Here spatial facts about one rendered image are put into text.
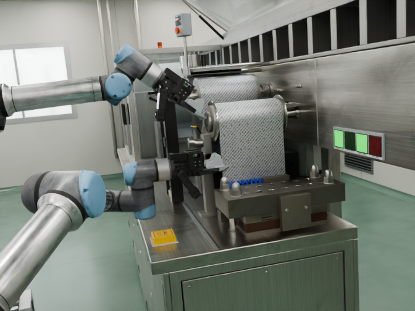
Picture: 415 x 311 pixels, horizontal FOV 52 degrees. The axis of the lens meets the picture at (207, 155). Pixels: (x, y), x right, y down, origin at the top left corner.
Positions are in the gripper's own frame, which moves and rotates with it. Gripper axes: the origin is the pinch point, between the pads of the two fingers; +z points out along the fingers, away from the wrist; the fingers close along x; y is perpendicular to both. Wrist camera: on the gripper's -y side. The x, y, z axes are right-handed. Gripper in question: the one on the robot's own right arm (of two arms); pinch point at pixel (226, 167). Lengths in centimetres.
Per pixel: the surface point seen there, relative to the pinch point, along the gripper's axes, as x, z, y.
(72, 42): 556, -71, 105
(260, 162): -0.2, 12.5, 0.2
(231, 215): -20.0, -5.3, -10.9
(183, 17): 57, 1, 60
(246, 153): -0.2, 7.4, 4.2
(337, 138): -23.2, 29.7, 9.5
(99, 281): 170, -57, -109
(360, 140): -35.3, 29.7, 10.1
